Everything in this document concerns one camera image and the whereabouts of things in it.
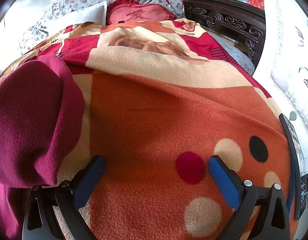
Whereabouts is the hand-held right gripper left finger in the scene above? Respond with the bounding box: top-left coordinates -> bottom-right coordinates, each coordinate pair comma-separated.
22,155 -> 105,240

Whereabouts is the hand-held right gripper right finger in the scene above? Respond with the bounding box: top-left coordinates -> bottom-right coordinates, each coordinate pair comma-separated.
208,154 -> 292,240

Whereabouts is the maroon fleece sweater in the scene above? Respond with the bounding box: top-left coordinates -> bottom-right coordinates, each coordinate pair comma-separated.
0,55 -> 85,240

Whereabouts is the black flat device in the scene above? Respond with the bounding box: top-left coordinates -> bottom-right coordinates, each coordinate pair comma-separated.
279,113 -> 308,221

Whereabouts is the printed fleece blanket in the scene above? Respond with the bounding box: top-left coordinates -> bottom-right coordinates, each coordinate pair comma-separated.
0,19 -> 298,240

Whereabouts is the floral bed sheet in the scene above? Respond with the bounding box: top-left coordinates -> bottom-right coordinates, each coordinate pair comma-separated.
207,29 -> 255,75

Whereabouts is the carved dark wooden bed board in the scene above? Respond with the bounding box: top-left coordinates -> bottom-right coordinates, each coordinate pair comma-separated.
180,0 -> 266,68

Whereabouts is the white pillow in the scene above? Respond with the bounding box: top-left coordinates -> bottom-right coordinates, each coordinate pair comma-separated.
45,1 -> 108,32

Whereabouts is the small floral pillow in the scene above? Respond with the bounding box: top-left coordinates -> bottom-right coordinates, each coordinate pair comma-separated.
19,0 -> 109,54

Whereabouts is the red heart-shaped cushion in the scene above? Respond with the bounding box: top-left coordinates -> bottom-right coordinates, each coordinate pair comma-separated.
106,0 -> 178,26

